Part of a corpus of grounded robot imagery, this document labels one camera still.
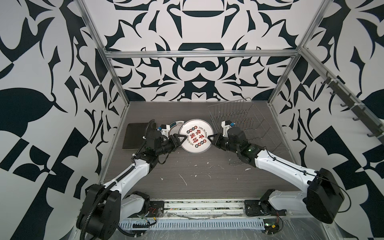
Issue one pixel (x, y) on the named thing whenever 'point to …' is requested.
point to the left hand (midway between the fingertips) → (186, 135)
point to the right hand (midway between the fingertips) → (208, 136)
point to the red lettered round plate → (197, 132)
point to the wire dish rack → (259, 127)
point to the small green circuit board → (271, 226)
